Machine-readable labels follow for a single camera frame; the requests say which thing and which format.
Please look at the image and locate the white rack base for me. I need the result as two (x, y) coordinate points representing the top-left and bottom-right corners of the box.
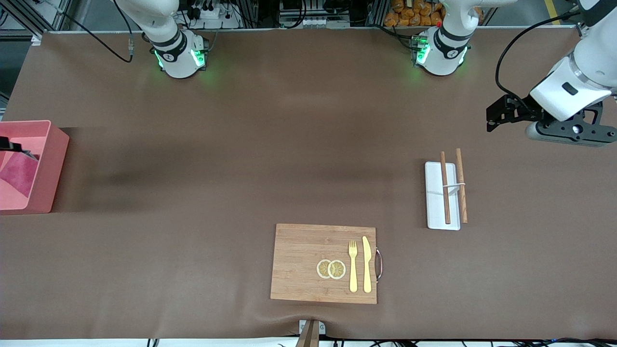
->
(425, 161), (461, 231)

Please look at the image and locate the orange bread rolls pile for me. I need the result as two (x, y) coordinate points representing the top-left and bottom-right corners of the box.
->
(384, 0), (446, 27)

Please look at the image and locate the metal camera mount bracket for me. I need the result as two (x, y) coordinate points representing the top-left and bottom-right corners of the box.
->
(295, 319), (327, 347)

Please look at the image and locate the aluminium frame strut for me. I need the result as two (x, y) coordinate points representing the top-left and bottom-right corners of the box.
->
(0, 0), (73, 43)

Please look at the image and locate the pink plastic bin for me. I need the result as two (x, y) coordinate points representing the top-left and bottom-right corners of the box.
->
(0, 120), (70, 215)

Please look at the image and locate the yellow fork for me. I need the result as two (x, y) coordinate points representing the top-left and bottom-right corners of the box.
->
(348, 240), (359, 294)

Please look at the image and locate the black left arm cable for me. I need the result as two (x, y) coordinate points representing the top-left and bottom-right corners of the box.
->
(495, 12), (580, 105)

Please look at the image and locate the wooden cutting board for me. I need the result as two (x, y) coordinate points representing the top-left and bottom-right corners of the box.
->
(270, 223), (378, 305)

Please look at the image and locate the red cloth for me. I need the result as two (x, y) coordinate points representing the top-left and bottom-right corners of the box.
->
(0, 151), (40, 199)

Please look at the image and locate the yellow knife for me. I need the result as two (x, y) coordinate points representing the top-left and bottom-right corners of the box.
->
(362, 236), (373, 294)

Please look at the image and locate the brown wooden rod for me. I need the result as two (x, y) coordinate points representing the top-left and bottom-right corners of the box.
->
(439, 151), (452, 225)
(456, 148), (469, 224)

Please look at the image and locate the white power strip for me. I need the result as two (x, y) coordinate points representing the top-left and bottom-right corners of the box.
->
(186, 0), (241, 29)

